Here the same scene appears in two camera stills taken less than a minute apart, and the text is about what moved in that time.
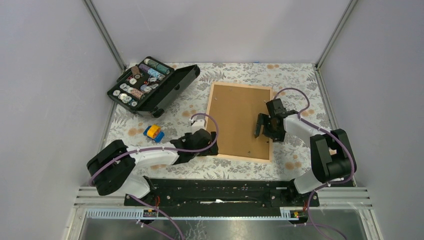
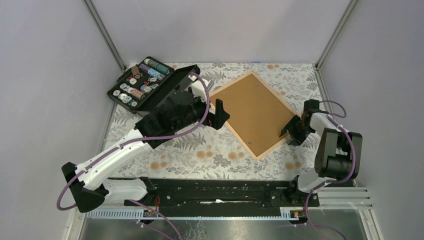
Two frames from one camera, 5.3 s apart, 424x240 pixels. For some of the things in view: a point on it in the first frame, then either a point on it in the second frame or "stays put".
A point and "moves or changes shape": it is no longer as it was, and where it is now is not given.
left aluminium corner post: [89, 4] stays put
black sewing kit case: [148, 87] stays put
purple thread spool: [144, 67] stays put
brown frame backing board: [234, 112] moves or changes shape
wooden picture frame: [232, 114] moves or changes shape
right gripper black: [278, 136] → [298, 139]
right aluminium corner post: [348, 10] stays put
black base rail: [182, 193] stays put
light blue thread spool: [153, 72] stays put
